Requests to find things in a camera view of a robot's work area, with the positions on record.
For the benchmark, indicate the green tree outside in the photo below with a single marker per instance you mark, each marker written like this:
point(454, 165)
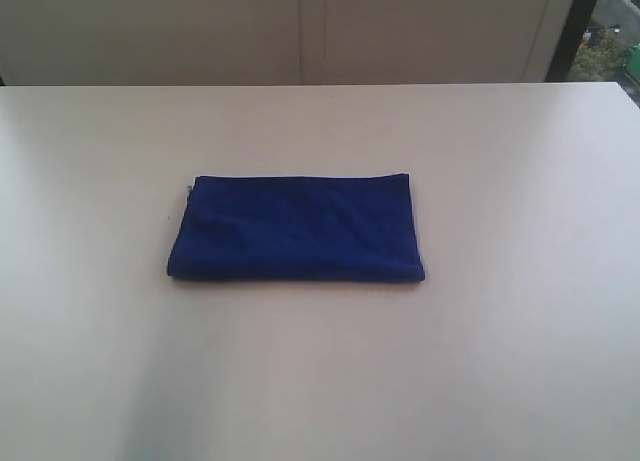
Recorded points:
point(599, 56)

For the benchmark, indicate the blue cloth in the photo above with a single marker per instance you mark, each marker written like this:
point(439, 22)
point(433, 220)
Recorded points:
point(298, 228)

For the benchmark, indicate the black window frame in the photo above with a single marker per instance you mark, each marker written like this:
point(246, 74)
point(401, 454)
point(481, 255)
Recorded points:
point(570, 39)

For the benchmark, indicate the green object outside window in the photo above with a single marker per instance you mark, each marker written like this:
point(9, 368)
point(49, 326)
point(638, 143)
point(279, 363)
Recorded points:
point(632, 63)

